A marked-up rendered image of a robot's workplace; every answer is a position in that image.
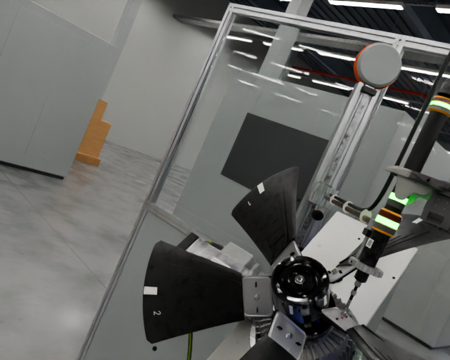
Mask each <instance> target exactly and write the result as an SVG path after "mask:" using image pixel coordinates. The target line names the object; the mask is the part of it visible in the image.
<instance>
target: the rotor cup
mask: <svg viewBox="0 0 450 360"><path fill-rule="evenodd" d="M298 275H302V276H303V277H304V278H305V282H304V283H302V284H297V283H296V282H295V281H294V279H295V277H296V276H298ZM271 290H272V295H273V296H272V300H273V314H275V312H276V310H277V309H278V310H279V311H281V312H283V313H284V314H285V315H286V316H287V317H289V318H290V319H291V320H292V321H293V322H294V323H295V324H296V325H297V326H298V327H300V328H301V329H302V330H303V331H304V332H305V333H306V341H305V342H307V341H314V340H317V339H320V338H321V337H323V336H324V335H325V334H327V333H328V332H329V331H330V329H331V328H332V325H331V324H330V323H328V322H326V321H324V320H323V319H322V318H320V317H318V314H322V311H321V310H322V309H327V308H332V307H336V304H335V301H334V298H333V296H332V295H331V294H330V278H329V274H328V272H327V270H326V269H325V267H324V266H323V265H322V264H321V263H320V262H319V261H317V260H316V259H313V258H311V257H308V256H291V257H289V258H286V259H284V260H282V261H281V262H279V263H278V264H277V265H276V267H275V268H274V270H273V272H272V274H271ZM325 296H326V305H325V306H324V297H325ZM289 306H292V307H293V313H294V315H293V314H290V311H289Z"/></svg>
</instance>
